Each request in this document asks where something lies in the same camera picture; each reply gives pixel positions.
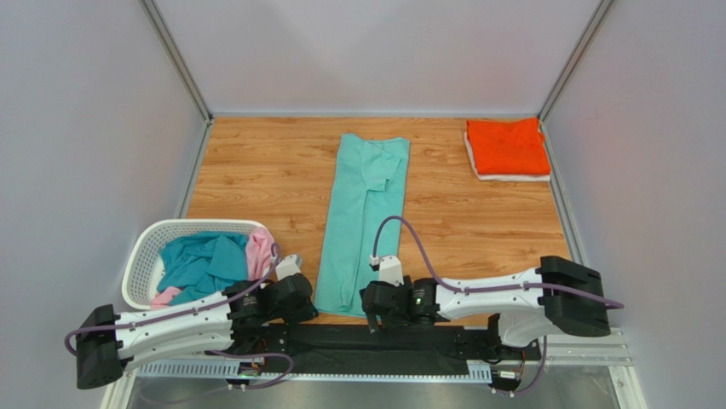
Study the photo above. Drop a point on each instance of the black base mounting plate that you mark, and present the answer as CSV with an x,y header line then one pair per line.
x,y
352,350

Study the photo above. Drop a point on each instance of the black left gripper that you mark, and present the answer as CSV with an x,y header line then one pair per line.
x,y
307,311

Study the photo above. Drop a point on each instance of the folded orange t-shirt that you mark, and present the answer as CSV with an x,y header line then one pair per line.
x,y
514,148

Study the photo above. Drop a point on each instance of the aluminium frame post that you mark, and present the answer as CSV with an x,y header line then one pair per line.
x,y
163,32
586,39

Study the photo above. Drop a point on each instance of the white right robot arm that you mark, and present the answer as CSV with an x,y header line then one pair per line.
x,y
558,297

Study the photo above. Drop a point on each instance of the light teal t-shirt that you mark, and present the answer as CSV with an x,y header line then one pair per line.
x,y
369,186

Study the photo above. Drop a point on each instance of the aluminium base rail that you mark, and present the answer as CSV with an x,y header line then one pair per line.
x,y
507,379

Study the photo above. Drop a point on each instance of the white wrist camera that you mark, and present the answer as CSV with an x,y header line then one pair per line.
x,y
388,268
288,266

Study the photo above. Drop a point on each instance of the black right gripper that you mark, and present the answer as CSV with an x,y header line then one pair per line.
x,y
373,299

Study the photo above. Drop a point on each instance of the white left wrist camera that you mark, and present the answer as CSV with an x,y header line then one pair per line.
x,y
288,266

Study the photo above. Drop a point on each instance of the pink t-shirt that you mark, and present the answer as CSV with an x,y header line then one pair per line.
x,y
259,259

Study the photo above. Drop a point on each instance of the aluminium frame post left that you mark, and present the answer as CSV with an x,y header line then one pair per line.
x,y
163,32

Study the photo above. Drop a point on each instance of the folded white t-shirt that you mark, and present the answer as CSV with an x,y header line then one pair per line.
x,y
500,177

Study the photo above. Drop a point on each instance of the aluminium frame post right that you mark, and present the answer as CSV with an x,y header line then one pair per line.
x,y
586,39

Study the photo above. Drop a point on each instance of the white perforated laundry basket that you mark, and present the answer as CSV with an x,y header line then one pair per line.
x,y
145,267

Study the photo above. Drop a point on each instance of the dark teal t-shirt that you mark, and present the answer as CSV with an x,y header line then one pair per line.
x,y
202,264

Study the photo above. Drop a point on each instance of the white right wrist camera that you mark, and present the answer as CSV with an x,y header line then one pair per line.
x,y
388,268

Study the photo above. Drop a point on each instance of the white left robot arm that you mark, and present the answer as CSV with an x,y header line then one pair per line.
x,y
108,344

